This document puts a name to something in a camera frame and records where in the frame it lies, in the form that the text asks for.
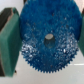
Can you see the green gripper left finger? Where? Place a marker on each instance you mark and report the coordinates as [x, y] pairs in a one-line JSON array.
[[10, 41]]

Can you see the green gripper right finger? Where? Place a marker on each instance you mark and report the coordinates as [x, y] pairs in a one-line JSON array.
[[81, 38]]

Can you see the right peg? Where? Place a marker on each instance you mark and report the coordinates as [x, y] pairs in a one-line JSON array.
[[49, 37]]

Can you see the blue gear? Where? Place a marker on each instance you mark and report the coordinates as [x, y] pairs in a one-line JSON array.
[[50, 30]]

